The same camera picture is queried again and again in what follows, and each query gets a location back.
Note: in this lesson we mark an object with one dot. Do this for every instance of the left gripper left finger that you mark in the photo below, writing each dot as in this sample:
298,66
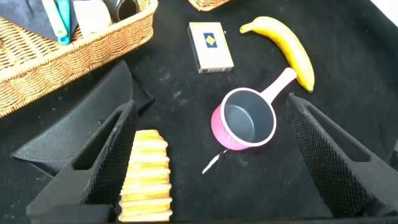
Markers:
102,180

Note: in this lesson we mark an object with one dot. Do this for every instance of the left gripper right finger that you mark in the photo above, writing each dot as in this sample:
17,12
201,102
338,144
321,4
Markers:
335,174

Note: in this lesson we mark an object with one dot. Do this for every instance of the pink saucepan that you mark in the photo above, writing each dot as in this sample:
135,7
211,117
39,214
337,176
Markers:
248,118

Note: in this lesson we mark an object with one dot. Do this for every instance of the yellow banana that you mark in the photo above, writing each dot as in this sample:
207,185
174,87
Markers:
286,43

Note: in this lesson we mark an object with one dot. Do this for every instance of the playing card box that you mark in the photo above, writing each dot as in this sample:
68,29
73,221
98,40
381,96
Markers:
211,46

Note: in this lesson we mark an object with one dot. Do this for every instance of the wicker basket with household items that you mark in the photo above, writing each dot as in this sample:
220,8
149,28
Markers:
46,68

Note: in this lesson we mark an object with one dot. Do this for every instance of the dark cup in basket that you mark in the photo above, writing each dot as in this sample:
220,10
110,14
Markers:
124,9

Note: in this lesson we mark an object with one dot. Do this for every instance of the wicker basket with food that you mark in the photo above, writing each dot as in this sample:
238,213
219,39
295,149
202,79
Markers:
206,4

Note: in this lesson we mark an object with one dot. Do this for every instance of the ridged bread loaf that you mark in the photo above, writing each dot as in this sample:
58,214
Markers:
146,174

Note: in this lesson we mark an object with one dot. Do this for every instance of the black glasses case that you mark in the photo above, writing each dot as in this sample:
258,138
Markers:
77,124

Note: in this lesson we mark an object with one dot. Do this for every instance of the black table cloth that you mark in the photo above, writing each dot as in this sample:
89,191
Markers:
186,124

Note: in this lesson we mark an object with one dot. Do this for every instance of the small cream cup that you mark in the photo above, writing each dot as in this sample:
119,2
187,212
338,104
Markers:
91,17

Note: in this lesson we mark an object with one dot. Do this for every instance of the grey cloth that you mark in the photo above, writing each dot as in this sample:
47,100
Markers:
21,15

